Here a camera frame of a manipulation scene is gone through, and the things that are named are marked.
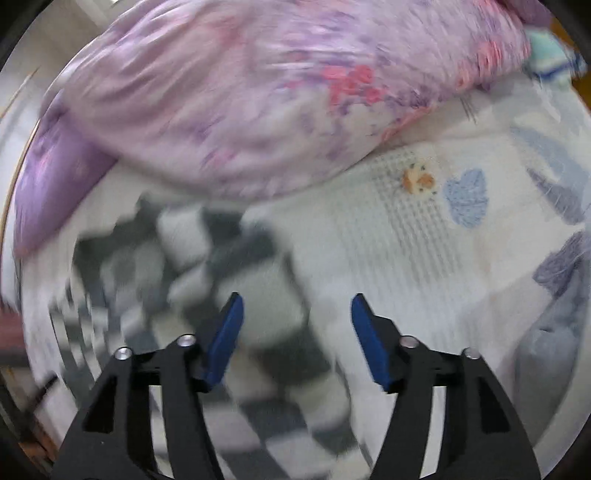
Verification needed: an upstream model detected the grey blue small cloth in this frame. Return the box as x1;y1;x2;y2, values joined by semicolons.
512;230;591;448

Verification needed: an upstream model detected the pink floral quilt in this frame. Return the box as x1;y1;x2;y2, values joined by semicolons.
44;1;531;199

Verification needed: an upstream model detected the grey white checkered sweater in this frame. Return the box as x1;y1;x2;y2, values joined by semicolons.
22;195;370;479

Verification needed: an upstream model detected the purple pillow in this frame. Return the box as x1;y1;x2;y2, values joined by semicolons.
14;96;116;260

